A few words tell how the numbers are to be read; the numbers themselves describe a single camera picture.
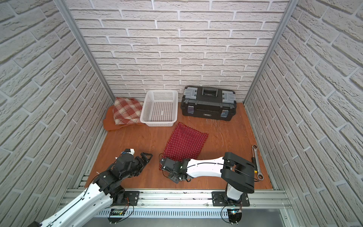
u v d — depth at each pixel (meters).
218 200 0.74
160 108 1.14
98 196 0.53
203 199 0.76
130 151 0.76
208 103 0.97
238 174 0.44
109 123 1.08
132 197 0.74
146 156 0.71
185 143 0.94
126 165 0.61
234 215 0.70
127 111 1.03
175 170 0.62
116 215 0.71
